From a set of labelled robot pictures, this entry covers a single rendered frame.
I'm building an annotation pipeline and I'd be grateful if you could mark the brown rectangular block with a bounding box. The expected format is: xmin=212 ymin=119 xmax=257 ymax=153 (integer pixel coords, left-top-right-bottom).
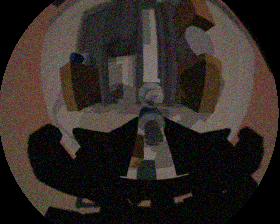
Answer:
xmin=172 ymin=0 xmax=215 ymax=39
xmin=175 ymin=52 xmax=222 ymax=113
xmin=59 ymin=61 xmax=101 ymax=112

